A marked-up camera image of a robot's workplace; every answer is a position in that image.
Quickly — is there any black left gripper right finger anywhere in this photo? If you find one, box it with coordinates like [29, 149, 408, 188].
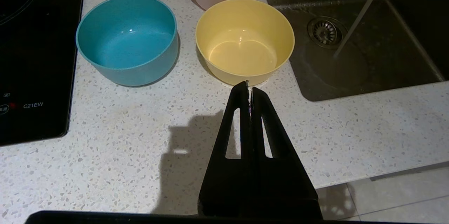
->
[250, 86, 323, 217]

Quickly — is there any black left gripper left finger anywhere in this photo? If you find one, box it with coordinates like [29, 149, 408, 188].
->
[197, 81, 261, 217]

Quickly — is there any blue plastic bowl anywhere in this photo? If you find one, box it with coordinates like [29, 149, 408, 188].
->
[76, 0, 180, 87]

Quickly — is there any stainless steel sink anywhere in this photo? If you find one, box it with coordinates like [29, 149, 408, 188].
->
[261, 0, 449, 102]

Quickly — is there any yellow plastic bowl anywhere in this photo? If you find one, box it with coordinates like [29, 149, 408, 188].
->
[195, 0, 295, 86]

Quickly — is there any round metal drain strainer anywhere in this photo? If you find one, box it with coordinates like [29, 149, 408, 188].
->
[307, 16, 348, 49]

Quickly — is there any black induction cooktop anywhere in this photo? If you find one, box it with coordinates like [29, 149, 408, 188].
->
[0, 0, 87, 146]

